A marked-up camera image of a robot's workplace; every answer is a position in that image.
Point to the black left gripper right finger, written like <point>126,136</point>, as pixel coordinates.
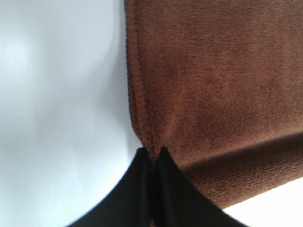
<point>177,203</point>

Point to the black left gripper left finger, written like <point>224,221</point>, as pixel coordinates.
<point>127,205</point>

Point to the brown towel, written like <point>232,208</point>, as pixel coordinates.
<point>220,84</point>

